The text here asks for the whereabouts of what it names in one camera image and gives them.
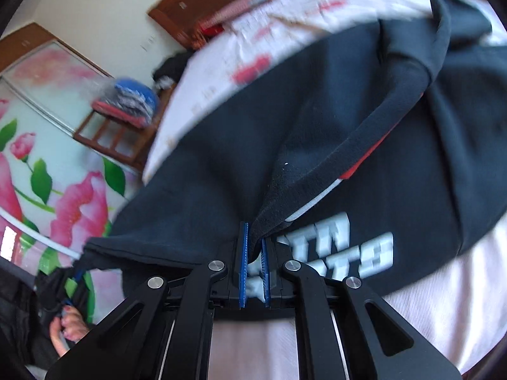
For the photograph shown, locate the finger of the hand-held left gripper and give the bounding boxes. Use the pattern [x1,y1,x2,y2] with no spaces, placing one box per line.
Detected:
[71,254,93,286]

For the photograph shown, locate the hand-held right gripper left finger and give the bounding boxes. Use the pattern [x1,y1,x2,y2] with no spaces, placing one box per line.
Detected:
[44,222,250,380]

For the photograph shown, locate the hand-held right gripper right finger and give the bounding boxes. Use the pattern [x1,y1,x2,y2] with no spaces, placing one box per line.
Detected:
[259,237,464,380]

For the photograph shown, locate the dark navy pants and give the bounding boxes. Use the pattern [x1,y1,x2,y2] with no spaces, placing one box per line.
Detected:
[81,0,507,317]

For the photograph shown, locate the person's left hand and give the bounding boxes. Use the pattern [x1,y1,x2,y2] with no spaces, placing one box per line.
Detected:
[49,305,94,359]

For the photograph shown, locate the person's dark clothing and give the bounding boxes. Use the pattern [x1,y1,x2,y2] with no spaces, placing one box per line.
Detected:
[0,257,60,369]

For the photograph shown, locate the wooden chair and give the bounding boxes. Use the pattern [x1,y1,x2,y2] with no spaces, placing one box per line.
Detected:
[73,107,156,172]

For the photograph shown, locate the floral wardrobe door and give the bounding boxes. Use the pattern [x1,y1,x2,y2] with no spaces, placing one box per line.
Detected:
[0,23,148,325]

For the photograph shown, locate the clear plastic bag of clothes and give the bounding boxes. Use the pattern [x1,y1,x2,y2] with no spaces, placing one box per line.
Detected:
[92,77,160,128]

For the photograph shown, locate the floral white bed sheet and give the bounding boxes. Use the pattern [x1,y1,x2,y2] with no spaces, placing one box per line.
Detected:
[142,0,507,380]

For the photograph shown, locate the pile of dark clothes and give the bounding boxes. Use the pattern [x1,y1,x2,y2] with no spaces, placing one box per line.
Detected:
[152,53,191,88]

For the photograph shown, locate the red cloth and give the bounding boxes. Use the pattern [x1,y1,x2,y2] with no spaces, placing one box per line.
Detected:
[198,24,224,39]

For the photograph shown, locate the wooden headboard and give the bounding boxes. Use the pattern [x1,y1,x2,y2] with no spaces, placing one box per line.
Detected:
[148,0,274,48]

